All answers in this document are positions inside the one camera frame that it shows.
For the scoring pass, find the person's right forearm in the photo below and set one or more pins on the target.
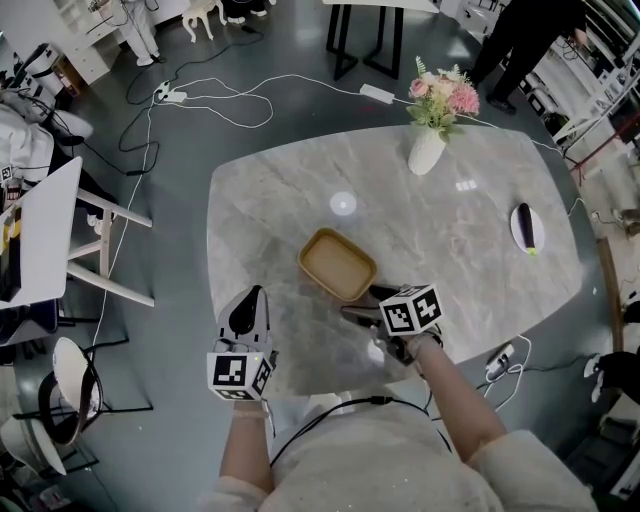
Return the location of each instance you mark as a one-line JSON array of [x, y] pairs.
[[455, 400]]

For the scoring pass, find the white round plate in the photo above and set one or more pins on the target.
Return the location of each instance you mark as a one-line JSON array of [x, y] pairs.
[[540, 227]]

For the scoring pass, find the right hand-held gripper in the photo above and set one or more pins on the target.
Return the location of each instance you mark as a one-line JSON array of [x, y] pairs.
[[412, 310]]

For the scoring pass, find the white ribbed vase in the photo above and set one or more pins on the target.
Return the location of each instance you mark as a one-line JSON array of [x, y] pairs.
[[425, 155]]

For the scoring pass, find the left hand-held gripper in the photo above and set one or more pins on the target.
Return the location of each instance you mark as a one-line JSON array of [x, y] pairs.
[[232, 375]]

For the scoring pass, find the black box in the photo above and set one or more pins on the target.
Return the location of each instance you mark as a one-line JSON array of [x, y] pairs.
[[10, 275]]

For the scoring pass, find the dark purple eggplant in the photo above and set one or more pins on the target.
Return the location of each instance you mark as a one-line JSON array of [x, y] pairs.
[[526, 227]]

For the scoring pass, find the person's white top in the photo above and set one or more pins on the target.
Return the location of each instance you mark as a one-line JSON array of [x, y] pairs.
[[375, 465]]

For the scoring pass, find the white table with black legs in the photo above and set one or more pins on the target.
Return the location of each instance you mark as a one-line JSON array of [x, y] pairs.
[[370, 30]]

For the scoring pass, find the white metal shelving rack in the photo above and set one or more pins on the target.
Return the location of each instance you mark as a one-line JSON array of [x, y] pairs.
[[600, 60]]

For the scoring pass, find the red metal stand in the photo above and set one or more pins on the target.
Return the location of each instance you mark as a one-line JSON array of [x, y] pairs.
[[595, 155]]

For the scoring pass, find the white power strip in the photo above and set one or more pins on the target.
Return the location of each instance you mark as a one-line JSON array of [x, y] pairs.
[[172, 95], [377, 93], [500, 362]]

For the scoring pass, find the grey marble table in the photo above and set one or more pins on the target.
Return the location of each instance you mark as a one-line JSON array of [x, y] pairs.
[[300, 180]]

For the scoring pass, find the white ornate chair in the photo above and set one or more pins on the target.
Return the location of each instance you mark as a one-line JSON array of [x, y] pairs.
[[200, 20]]

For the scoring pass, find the white plastic chair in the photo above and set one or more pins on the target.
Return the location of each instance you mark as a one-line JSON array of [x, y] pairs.
[[30, 445]]

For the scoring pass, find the white shelf cabinet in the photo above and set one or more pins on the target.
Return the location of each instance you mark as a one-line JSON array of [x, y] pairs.
[[85, 55]]

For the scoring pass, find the black chair with white seat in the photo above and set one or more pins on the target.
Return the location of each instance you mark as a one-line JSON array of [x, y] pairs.
[[70, 370]]

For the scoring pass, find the person's left forearm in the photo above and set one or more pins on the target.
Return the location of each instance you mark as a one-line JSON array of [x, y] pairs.
[[245, 450]]

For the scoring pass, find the white desk with white legs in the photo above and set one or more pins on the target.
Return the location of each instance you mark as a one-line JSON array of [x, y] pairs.
[[45, 230]]

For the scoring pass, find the pink flower bouquet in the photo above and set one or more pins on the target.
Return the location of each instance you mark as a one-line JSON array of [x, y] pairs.
[[442, 97]]

